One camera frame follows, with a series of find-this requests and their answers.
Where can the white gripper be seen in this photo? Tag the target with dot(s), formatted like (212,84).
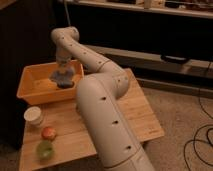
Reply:
(63,64)

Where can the blue grey towel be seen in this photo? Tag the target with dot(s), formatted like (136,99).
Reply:
(63,80)

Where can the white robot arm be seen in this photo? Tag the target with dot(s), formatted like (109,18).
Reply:
(96,97)

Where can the orange plastic tray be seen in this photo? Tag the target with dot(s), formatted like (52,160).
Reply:
(35,86)

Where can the white paper cup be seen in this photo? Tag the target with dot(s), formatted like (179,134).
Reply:
(33,115)

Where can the red apple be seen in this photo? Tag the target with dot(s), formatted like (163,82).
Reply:
(48,133)

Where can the wooden table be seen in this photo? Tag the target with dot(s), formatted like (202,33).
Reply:
(72,141)

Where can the upper shelf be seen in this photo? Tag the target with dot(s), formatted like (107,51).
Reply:
(130,7)

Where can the grey bench rail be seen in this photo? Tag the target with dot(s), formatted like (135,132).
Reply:
(154,61)

